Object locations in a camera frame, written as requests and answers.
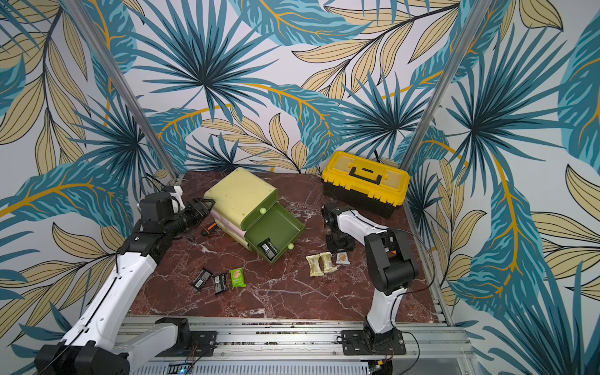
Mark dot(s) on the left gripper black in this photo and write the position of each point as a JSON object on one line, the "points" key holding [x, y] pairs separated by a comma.
{"points": [[198, 210]]}

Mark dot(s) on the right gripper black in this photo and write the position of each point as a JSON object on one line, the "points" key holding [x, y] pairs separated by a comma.
{"points": [[338, 240]]}

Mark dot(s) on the cream cookie packet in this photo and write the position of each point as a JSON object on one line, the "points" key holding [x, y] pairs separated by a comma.
{"points": [[314, 266], [326, 259]]}

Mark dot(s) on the black cookie packet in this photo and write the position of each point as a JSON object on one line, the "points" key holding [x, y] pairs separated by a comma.
{"points": [[268, 249], [202, 279], [220, 283]]}

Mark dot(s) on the green drawer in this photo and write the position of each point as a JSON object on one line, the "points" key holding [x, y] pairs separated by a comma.
{"points": [[254, 214]]}

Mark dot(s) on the green cookie packet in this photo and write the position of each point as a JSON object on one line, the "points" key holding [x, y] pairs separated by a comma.
{"points": [[237, 278]]}

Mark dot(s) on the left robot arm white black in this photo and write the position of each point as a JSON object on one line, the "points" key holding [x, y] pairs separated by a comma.
{"points": [[90, 347]]}

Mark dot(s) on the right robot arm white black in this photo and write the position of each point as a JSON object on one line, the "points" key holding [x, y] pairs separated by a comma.
{"points": [[391, 269]]}

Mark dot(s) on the light green drawer cabinet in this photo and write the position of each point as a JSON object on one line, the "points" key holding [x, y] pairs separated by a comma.
{"points": [[238, 191]]}

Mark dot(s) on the black orange screwdriver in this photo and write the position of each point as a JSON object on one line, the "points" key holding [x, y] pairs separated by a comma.
{"points": [[209, 229]]}

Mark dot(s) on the yellow black toolbox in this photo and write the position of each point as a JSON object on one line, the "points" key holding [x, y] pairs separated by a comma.
{"points": [[365, 184]]}

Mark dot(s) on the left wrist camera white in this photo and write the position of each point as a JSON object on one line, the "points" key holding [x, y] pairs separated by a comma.
{"points": [[176, 193]]}

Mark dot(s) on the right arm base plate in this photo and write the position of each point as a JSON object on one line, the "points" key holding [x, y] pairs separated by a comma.
{"points": [[364, 343]]}

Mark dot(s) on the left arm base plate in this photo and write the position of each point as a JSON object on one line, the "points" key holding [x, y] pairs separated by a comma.
{"points": [[175, 337]]}

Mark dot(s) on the aluminium front rail frame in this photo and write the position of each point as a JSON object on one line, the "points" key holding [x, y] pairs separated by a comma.
{"points": [[258, 339]]}

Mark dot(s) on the left metal corner post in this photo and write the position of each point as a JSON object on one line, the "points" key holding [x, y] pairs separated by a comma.
{"points": [[92, 34]]}

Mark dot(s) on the metal corner post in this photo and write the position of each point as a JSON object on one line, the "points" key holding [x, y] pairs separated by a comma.
{"points": [[92, 34], [454, 60]]}

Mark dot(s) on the right metal corner post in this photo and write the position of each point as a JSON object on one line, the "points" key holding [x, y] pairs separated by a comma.
{"points": [[454, 60]]}

